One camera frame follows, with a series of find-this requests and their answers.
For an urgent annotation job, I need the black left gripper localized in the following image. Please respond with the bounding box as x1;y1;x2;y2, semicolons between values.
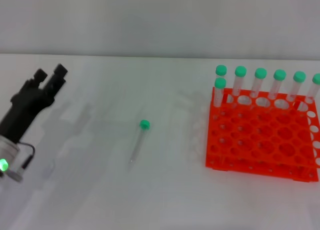
0;63;69;144

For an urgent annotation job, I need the clear test tube green cap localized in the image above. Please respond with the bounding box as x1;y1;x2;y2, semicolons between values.
303;73;320;105
127;119;151;167
285;71;307;103
251;67;268;99
215;64;228;79
267;69;287;101
231;65;248;97
214;77;227;108

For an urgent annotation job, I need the orange test tube rack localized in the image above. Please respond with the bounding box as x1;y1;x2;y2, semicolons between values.
204;86;320;183

